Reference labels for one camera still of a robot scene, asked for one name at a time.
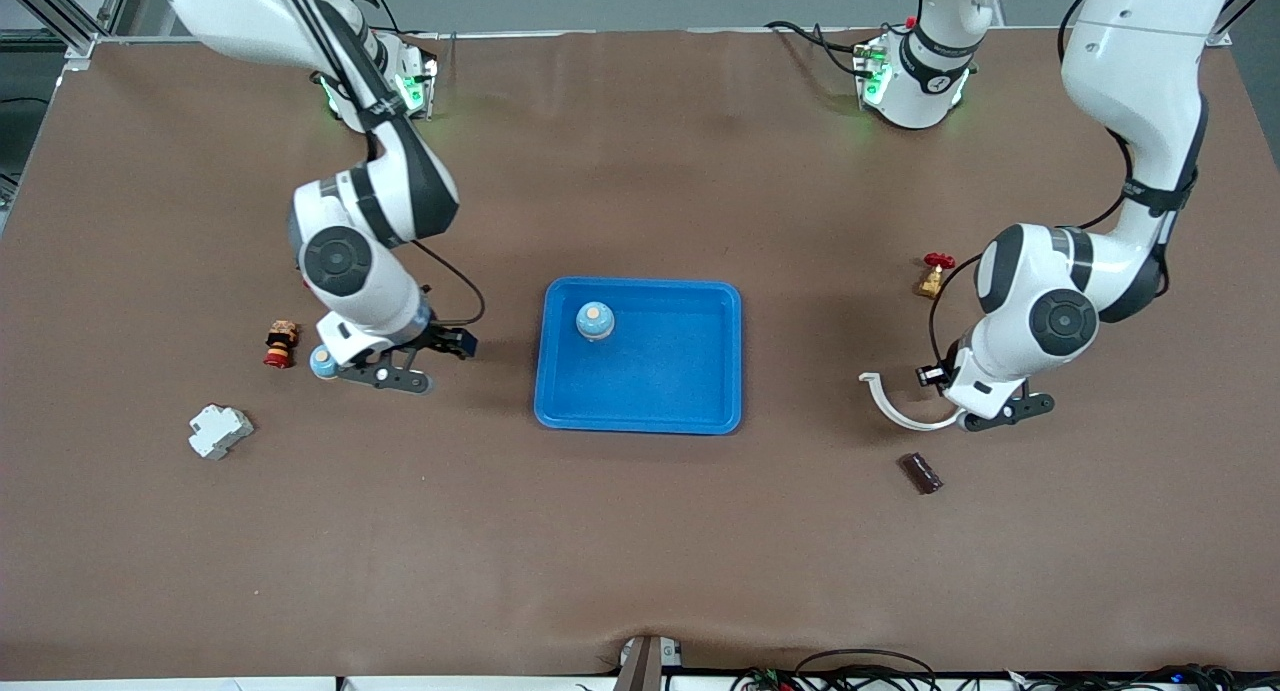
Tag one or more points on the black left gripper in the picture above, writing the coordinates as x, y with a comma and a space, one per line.
937, 373

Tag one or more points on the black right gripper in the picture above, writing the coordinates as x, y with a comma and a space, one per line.
441, 337

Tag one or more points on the plain dark brown capacitor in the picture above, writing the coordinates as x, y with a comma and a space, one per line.
922, 473

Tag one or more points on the blue dome bell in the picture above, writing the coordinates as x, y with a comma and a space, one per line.
595, 321
322, 363

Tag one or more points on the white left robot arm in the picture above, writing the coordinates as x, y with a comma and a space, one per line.
1060, 321

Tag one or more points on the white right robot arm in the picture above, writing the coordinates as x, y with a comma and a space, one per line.
350, 261

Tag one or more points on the blue plastic tray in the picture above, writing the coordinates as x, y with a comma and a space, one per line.
660, 371

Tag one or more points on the white curved plastic clamp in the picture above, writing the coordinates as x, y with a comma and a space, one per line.
890, 408

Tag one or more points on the white circuit breaker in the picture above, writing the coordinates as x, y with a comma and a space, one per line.
220, 431

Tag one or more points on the grey base connector box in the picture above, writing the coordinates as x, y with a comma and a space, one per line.
872, 71
418, 89

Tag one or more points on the brown table mat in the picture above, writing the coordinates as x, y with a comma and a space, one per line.
640, 531

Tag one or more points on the red yellow push button switch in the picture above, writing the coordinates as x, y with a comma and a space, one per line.
280, 343

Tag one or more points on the aluminium frame post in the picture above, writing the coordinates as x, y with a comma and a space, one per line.
1218, 36
80, 46

